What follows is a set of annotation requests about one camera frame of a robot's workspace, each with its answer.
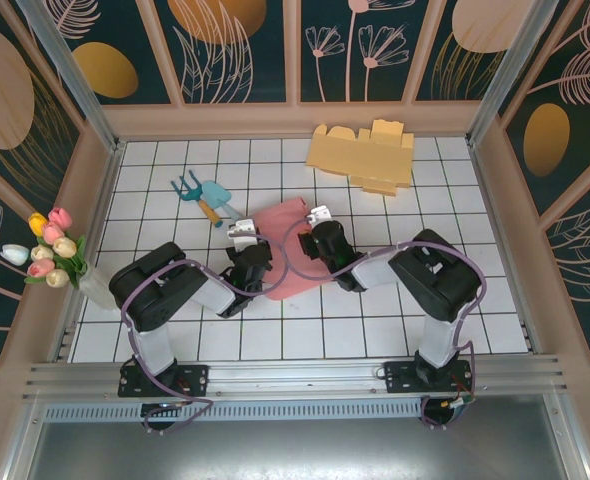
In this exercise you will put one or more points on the pink paper box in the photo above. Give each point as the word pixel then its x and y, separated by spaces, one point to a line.
pixel 280 215

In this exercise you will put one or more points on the yellow paper box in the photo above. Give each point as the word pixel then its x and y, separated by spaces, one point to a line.
pixel 360 160

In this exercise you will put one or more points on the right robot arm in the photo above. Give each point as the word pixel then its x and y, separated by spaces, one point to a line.
pixel 440 285

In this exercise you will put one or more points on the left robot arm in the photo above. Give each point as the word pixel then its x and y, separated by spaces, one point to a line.
pixel 155 295

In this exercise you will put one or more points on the blue garden trowel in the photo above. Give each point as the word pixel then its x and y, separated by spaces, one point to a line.
pixel 215 195

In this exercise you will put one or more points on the artificial tulip bouquet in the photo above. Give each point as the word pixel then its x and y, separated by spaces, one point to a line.
pixel 57 247

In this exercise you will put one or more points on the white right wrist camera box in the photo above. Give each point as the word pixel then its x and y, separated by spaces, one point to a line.
pixel 320 215

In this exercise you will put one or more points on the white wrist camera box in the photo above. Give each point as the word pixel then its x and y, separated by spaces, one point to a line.
pixel 320 215
pixel 242 230

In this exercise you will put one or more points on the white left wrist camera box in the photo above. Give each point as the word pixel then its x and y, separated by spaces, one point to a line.
pixel 242 230

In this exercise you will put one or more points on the aluminium mounting rail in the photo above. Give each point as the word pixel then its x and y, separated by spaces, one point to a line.
pixel 295 377

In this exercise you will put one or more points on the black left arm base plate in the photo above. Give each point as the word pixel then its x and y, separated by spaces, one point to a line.
pixel 197 380

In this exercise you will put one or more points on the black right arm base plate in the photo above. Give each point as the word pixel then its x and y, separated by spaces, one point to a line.
pixel 400 377

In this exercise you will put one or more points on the dark wall panel, pink flowers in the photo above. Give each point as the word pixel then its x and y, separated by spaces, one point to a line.
pixel 335 75

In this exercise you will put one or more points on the dark wall panel, pale disc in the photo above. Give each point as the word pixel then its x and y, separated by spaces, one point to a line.
pixel 455 75

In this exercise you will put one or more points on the aluminium frame post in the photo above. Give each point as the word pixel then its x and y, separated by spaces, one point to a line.
pixel 505 75
pixel 75 85

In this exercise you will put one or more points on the dark wall panel, gold oval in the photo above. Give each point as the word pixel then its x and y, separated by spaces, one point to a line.
pixel 105 70

